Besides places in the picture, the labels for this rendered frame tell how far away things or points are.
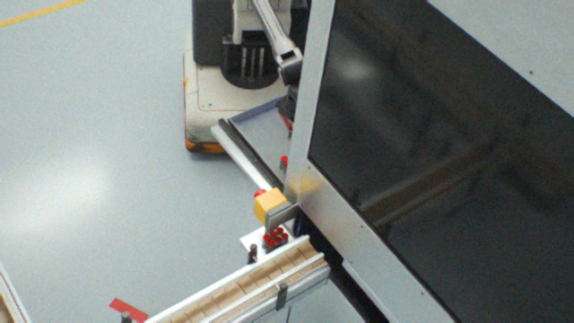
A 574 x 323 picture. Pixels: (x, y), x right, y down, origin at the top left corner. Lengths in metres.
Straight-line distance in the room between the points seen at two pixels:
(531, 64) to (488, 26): 0.09
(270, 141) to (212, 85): 1.08
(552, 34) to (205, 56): 2.35
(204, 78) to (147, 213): 0.68
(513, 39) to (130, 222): 2.23
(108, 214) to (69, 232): 0.18
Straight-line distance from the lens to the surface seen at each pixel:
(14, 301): 1.81
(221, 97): 3.10
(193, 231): 2.97
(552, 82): 1.03
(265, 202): 1.77
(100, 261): 2.92
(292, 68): 1.80
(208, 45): 3.14
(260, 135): 2.13
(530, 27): 1.02
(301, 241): 1.79
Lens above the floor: 2.45
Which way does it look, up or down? 49 degrees down
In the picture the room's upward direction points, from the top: 8 degrees clockwise
